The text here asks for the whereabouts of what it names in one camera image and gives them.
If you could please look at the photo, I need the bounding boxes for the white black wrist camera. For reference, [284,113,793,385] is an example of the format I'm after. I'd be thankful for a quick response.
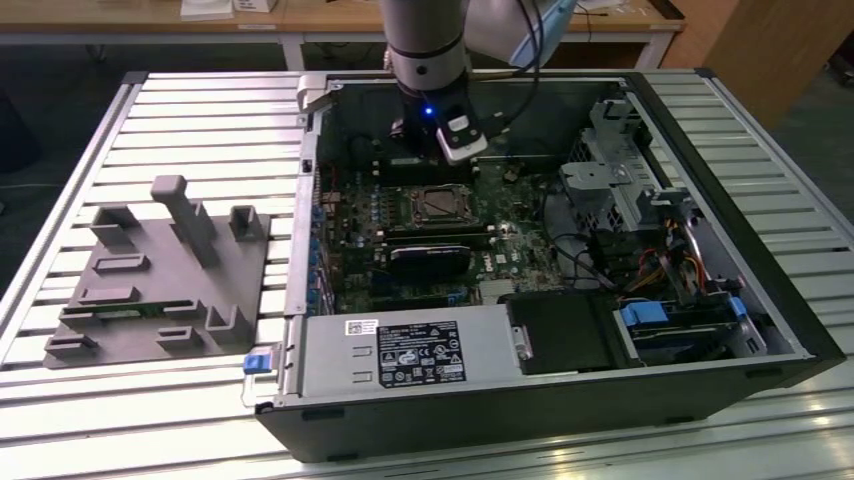
[434,103,491,166]

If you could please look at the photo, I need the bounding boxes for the black CPU socket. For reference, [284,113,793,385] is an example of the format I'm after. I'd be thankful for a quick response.
[410,183,479,224]

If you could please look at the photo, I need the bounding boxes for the silver power supply unit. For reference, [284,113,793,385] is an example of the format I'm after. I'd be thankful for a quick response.
[283,304,528,401]

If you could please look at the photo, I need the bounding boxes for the orange yellow wire bundle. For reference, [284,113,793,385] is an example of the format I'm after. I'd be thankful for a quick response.
[630,252,709,296]

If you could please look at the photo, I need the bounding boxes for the black RAM slot white clips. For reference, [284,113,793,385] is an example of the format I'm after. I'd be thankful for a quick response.
[374,167,480,184]
[372,155,482,170]

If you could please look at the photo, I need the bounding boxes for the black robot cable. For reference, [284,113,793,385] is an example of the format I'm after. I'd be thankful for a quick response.
[492,0,546,134]

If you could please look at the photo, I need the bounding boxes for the perforated metal disk cage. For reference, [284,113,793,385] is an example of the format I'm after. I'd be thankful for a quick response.
[558,97,699,234]

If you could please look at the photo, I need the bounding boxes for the wooden desk white legs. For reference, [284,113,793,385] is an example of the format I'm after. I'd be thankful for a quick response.
[0,0,689,71]

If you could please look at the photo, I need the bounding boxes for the green RAM stick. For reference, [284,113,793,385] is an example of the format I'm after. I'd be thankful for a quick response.
[85,302,168,317]

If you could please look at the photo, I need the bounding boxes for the black drive bay box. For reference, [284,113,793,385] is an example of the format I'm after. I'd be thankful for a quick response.
[503,292,632,376]

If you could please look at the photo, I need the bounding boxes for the grey parts rack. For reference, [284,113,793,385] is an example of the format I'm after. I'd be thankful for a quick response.
[40,174,275,371]

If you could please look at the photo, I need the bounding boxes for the black silver PC case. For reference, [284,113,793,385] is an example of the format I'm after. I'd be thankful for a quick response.
[252,67,847,464]

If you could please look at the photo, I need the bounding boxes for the green motherboard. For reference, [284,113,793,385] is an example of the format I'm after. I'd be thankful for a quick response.
[312,164,568,316]

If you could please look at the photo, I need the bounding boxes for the blue disk carrier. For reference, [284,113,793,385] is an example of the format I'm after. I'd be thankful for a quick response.
[616,298,668,334]

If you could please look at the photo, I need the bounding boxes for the silver chipset heat sink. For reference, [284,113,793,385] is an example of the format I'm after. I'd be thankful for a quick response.
[478,278,514,302]

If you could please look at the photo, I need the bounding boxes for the black graphics card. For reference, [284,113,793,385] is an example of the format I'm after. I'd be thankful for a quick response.
[387,243,474,280]

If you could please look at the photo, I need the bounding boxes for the brown wooden cabinet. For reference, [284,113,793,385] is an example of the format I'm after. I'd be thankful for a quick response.
[656,0,854,129]

